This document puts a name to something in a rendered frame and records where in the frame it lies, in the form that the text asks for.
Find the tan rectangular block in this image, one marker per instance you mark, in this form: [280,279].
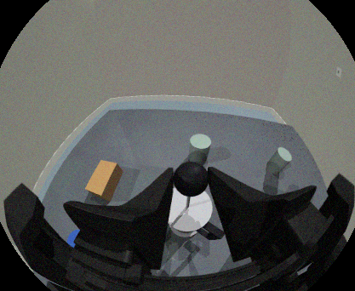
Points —
[104,180]

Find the glass french press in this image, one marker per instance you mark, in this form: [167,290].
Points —
[191,207]

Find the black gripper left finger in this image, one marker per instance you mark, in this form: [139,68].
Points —
[142,221]

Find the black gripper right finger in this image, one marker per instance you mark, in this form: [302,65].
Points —
[247,215]

